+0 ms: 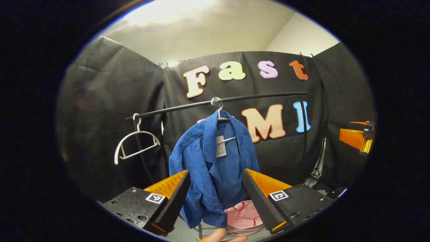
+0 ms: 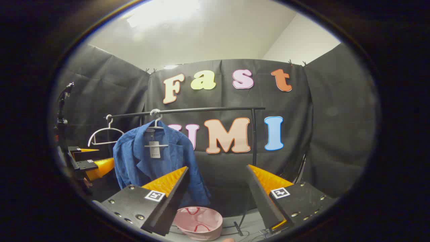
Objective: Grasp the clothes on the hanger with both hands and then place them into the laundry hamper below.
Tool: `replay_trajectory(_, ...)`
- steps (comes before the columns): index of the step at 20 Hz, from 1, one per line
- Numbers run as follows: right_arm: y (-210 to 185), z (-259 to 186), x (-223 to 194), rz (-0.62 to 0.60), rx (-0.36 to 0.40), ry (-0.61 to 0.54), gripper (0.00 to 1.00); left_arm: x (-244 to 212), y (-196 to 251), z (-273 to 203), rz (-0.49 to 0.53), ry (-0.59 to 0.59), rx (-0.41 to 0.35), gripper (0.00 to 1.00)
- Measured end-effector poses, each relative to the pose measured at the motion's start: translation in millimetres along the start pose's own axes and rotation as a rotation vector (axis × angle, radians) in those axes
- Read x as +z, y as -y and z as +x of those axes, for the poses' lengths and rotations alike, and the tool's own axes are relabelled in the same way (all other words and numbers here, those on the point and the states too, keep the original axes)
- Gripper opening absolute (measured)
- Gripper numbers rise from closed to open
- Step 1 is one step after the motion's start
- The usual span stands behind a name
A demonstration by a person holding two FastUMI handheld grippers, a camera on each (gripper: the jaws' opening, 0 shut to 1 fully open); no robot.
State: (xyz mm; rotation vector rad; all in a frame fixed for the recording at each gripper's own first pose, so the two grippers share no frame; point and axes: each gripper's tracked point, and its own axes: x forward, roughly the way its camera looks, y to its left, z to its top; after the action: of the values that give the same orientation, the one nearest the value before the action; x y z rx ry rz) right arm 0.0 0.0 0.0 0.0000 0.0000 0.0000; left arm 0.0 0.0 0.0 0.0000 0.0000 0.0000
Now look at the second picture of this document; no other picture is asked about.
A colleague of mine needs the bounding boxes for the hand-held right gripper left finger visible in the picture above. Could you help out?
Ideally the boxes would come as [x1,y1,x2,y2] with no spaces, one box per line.
[92,166,190,236]

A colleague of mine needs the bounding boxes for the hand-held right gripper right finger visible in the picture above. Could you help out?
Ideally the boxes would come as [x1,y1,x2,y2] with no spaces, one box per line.
[246,164,338,234]

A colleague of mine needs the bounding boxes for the pink laundry hamper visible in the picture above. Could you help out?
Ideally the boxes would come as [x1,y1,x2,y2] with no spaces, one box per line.
[173,206,223,241]

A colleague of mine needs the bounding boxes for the blue corduroy jacket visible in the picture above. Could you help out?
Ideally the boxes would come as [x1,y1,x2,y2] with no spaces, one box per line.
[113,120,211,209]

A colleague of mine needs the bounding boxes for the white plastic hanger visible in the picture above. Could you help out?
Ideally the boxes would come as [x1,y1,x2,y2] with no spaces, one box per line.
[144,109,169,148]
[88,114,125,147]

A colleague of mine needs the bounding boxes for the black clothes rack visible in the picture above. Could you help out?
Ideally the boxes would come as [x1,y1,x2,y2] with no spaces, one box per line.
[106,107,266,167]

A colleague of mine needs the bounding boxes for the black floor cables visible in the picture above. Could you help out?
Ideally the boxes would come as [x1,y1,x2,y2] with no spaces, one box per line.
[222,220,279,242]

